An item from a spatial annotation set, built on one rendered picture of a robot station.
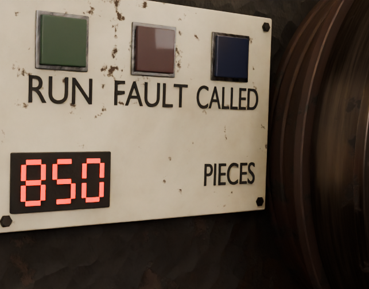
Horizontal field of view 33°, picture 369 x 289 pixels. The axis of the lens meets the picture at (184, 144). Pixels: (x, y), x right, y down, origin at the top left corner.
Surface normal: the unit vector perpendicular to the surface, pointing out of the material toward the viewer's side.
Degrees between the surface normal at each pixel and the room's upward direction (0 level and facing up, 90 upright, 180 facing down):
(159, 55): 90
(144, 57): 90
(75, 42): 90
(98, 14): 90
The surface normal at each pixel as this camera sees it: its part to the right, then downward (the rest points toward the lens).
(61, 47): 0.57, 0.06
